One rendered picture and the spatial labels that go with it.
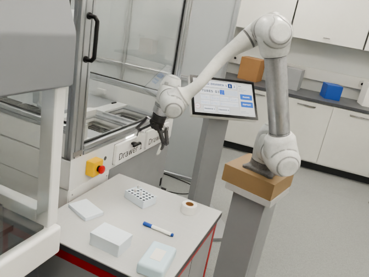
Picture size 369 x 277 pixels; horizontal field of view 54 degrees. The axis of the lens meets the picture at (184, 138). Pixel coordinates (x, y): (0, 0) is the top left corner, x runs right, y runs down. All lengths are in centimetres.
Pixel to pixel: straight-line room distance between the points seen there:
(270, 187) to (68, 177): 101
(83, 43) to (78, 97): 21
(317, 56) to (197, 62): 230
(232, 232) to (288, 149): 68
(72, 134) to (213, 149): 146
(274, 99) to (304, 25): 329
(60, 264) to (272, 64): 119
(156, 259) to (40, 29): 81
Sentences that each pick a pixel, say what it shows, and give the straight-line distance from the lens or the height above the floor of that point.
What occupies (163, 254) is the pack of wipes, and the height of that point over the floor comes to 81.
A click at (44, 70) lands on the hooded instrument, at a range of 97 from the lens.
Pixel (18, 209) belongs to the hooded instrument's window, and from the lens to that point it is 109.
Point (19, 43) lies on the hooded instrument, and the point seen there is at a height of 148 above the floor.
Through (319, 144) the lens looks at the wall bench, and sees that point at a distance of 481.
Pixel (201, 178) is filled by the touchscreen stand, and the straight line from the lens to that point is 286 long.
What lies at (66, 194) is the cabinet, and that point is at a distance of 168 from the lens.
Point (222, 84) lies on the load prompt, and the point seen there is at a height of 116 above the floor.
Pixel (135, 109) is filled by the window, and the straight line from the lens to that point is 197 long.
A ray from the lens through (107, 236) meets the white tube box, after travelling 137.
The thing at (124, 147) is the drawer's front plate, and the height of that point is 90.
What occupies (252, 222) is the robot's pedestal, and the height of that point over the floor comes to 58.
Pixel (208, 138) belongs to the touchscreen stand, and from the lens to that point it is 274.
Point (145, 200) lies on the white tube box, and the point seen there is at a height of 80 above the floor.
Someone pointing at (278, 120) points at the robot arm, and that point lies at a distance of 175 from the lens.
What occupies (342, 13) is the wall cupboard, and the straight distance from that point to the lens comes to 499.
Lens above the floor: 161
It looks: 19 degrees down
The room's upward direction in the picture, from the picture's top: 10 degrees clockwise
